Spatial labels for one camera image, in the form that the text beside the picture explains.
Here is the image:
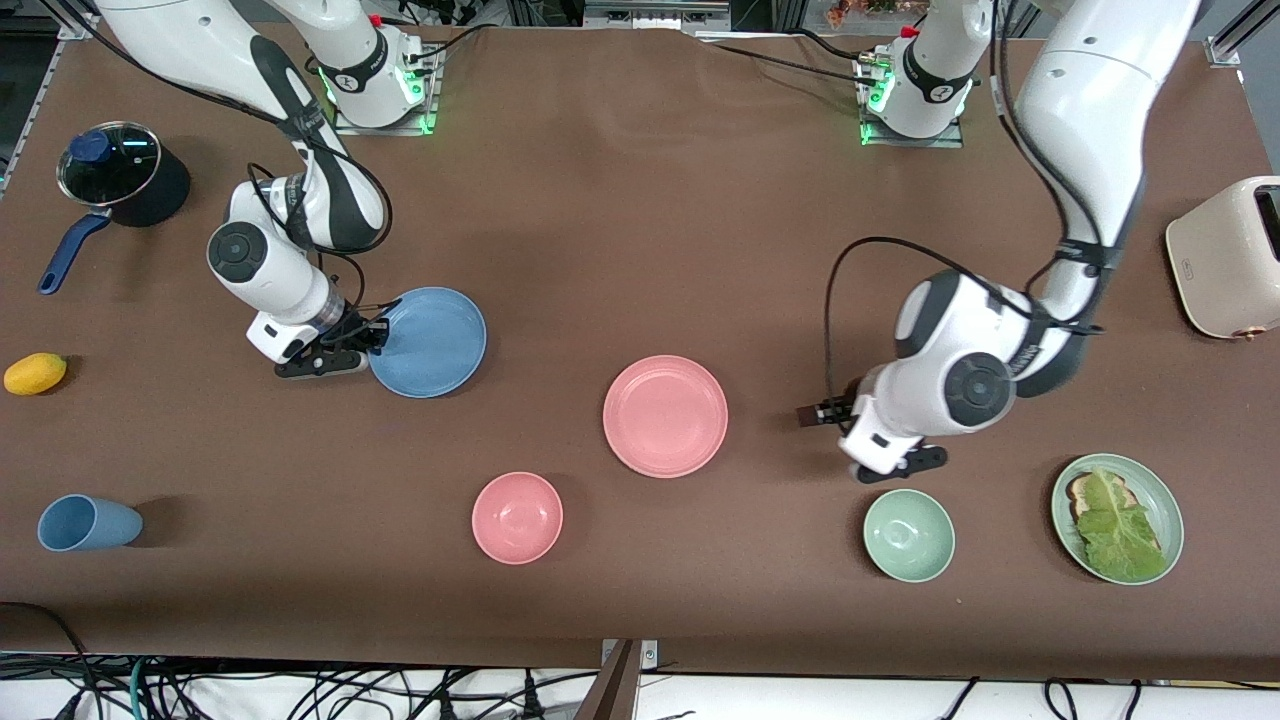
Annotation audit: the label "blue plate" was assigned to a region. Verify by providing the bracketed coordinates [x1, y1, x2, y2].
[367, 287, 488, 399]

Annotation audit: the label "orange items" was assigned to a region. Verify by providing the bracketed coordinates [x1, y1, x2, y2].
[825, 0, 936, 26]

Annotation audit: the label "green plate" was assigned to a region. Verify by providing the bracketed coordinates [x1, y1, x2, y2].
[1051, 453, 1185, 586]

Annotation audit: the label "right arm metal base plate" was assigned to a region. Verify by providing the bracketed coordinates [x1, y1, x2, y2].
[332, 45, 441, 136]

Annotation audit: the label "aluminium frame profile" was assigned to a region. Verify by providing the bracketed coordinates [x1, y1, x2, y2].
[0, 0, 101, 191]
[1205, 0, 1280, 69]

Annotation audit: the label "yellow lemon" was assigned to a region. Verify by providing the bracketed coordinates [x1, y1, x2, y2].
[3, 352, 68, 396]

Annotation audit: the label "blue cup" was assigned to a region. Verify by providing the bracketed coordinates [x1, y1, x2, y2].
[37, 494, 144, 553]

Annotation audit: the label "grey metal box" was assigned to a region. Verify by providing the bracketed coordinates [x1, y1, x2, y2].
[583, 0, 731, 31]

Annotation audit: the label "beige toaster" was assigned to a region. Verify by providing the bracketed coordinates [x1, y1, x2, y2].
[1165, 176, 1280, 343]

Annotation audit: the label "black pot with blue handle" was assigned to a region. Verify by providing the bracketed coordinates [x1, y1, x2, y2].
[38, 125, 192, 296]

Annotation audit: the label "pink plate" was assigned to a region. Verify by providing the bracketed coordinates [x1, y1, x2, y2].
[602, 355, 729, 479]

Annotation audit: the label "black base cable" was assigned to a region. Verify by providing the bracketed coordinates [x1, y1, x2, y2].
[700, 40, 879, 86]
[405, 25, 501, 66]
[790, 28, 883, 66]

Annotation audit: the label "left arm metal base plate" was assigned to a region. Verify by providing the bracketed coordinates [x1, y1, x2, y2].
[858, 55, 966, 149]

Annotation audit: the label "brown table cloth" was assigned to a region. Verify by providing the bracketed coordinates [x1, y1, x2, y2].
[0, 18, 1280, 681]

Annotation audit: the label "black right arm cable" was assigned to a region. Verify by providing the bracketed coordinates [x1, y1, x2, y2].
[245, 100, 393, 331]

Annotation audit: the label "small green bowl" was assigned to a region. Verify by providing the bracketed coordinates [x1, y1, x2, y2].
[863, 488, 956, 583]

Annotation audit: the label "small pink bowl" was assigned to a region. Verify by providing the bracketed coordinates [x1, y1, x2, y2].
[471, 471, 564, 565]

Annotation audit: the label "aluminium frame post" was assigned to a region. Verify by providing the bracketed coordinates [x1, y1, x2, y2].
[572, 638, 661, 720]

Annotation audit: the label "toast bread slice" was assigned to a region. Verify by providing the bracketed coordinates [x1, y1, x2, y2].
[1066, 473, 1136, 526]

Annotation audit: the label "green lettuce leaf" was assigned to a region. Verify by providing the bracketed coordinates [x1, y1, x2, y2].
[1075, 468, 1169, 583]

